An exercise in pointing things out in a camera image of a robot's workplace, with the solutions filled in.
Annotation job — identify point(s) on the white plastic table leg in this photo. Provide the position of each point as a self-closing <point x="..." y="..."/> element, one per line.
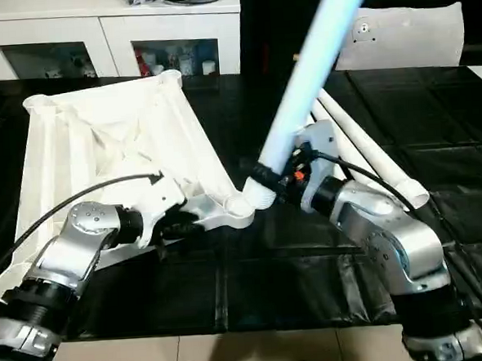
<point x="369" y="140"/>
<point x="315" y="61"/>
<point x="336" y="138"/>

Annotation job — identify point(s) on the white plastic table top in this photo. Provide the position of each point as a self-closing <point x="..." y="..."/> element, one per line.
<point x="99" y="136"/>

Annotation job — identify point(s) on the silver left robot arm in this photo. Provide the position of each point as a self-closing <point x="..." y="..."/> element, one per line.
<point x="77" y="239"/>

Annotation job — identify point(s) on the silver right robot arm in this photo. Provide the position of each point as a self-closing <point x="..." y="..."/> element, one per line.
<point x="392" y="236"/>

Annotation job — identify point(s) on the black table mat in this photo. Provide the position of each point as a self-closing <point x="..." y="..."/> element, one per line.
<point x="251" y="286"/>

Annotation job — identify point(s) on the black box with gold label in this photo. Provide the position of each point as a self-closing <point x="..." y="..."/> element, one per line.
<point x="268" y="27"/>

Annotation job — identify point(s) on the red packet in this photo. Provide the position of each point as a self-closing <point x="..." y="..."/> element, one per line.
<point x="139" y="62"/>

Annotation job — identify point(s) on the white bag with round fitting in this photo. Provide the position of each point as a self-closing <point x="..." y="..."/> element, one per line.
<point x="412" y="39"/>

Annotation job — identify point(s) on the white glass-door cabinet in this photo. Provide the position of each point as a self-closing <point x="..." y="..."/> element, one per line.
<point x="52" y="32"/>

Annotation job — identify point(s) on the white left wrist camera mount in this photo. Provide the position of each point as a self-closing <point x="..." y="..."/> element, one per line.
<point x="160" y="202"/>

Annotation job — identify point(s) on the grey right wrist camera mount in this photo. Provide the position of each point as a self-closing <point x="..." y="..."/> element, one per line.
<point x="320" y="143"/>

